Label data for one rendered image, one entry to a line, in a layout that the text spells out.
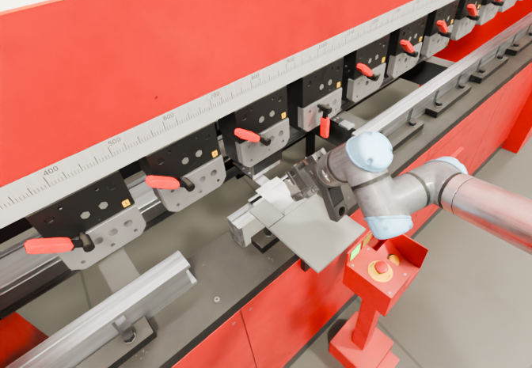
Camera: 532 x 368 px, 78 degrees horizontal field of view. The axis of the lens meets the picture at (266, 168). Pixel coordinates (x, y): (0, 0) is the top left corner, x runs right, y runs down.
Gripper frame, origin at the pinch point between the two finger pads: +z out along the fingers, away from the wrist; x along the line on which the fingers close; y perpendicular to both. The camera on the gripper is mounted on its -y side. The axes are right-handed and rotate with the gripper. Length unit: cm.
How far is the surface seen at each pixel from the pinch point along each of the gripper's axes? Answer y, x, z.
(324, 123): 12.0, -13.4, -10.2
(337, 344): -71, -9, 61
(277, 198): 1.8, 1.5, 7.3
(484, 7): 18, -109, -11
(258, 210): 2.1, 8.3, 7.8
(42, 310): 15, 93, 149
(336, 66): 22.5, -20.7, -17.5
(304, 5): 33.6, -9.5, -30.5
